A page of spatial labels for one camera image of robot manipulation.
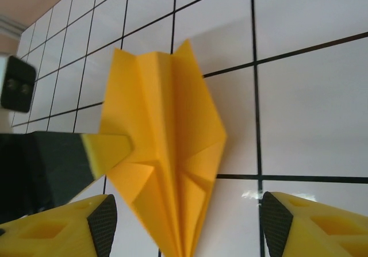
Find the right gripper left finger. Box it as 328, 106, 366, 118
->
0, 194, 118, 257

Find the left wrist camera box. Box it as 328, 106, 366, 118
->
0, 55, 37, 114

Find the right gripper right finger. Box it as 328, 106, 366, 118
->
260, 191, 368, 257

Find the orange cloth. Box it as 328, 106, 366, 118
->
98, 38, 228, 257

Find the white grid mat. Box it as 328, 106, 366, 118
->
11, 0, 368, 257

